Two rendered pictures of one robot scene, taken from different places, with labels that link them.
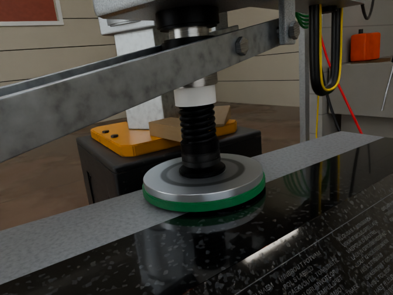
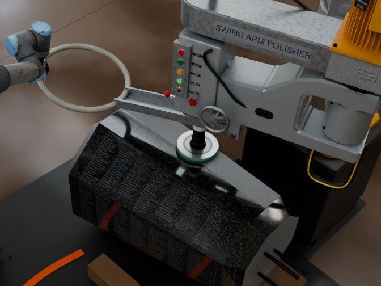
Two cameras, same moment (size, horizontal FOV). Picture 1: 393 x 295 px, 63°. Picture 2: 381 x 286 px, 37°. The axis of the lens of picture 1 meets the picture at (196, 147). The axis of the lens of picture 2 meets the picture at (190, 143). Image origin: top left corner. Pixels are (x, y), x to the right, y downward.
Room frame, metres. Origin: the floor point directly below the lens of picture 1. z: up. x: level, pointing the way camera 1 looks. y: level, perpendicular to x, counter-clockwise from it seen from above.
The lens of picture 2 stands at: (-0.19, -1.96, 2.86)
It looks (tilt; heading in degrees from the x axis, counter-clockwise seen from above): 44 degrees down; 70
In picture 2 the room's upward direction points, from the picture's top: 5 degrees clockwise
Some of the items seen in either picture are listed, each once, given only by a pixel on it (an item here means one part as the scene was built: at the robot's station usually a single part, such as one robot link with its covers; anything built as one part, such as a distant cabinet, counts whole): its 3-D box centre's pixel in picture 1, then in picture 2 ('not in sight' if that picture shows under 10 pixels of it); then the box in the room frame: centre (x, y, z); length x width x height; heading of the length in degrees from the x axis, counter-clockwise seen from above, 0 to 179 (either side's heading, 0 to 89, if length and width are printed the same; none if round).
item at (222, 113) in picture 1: (214, 116); not in sight; (1.28, -0.09, 0.80); 0.20 x 0.10 x 0.05; 165
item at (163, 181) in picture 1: (202, 173); (197, 144); (0.55, -0.01, 0.83); 0.21 x 0.21 x 0.01
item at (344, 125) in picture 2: not in sight; (348, 113); (1.05, -0.44, 1.32); 0.19 x 0.19 x 0.20
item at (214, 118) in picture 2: not in sight; (216, 114); (0.56, -0.18, 1.18); 0.15 x 0.10 x 0.15; 139
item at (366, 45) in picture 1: (368, 46); not in sight; (3.33, -1.81, 1.00); 0.50 x 0.22 x 0.33; 125
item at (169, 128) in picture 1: (176, 129); not in sight; (1.10, 0.06, 0.81); 0.20 x 0.10 x 0.05; 37
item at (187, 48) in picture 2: not in sight; (181, 70); (0.42, -0.05, 1.35); 0.08 x 0.03 x 0.28; 139
